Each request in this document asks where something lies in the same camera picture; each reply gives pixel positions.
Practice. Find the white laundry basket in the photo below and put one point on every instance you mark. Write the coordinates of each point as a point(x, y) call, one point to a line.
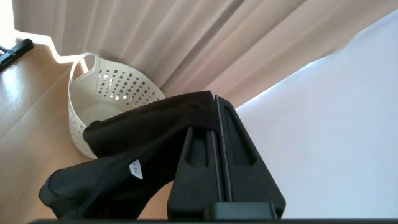
point(81, 102)

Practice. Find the beige curtain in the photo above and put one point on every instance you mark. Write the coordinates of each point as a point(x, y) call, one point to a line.
point(186, 37)

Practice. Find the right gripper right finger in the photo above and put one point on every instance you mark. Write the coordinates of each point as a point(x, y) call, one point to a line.
point(258, 186)

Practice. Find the black clothes rack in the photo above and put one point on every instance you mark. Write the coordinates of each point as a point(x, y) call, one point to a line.
point(18, 49)

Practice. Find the black garment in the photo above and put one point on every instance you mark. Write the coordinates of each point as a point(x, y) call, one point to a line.
point(140, 133)

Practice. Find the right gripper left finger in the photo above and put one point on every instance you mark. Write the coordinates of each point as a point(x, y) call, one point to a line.
point(186, 186)

